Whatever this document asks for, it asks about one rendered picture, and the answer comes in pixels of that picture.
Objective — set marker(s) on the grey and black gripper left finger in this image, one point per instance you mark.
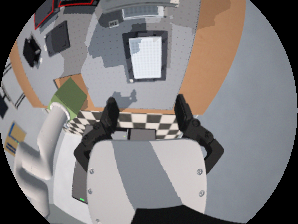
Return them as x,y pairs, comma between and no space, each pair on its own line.
102,130

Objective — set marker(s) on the white microplate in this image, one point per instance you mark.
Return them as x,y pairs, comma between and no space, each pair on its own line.
143,12
146,53

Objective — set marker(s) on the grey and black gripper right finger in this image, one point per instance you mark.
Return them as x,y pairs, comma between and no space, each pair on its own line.
191,127

